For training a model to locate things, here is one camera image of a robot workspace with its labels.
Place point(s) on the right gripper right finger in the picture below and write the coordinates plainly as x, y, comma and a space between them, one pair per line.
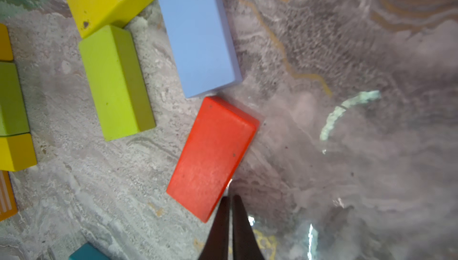
245, 246

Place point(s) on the orange block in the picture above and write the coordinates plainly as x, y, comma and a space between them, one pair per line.
8, 202

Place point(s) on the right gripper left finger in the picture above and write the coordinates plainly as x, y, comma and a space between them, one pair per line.
217, 244

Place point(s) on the light green block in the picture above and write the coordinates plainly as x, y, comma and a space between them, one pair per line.
116, 83
13, 112

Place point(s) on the yellow block top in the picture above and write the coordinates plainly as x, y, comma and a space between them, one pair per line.
6, 53

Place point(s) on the light blue block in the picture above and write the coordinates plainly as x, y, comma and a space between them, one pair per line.
202, 45

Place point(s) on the red block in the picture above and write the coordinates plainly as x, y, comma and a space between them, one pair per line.
216, 144

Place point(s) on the teal block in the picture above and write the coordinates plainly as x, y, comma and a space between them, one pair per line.
88, 252

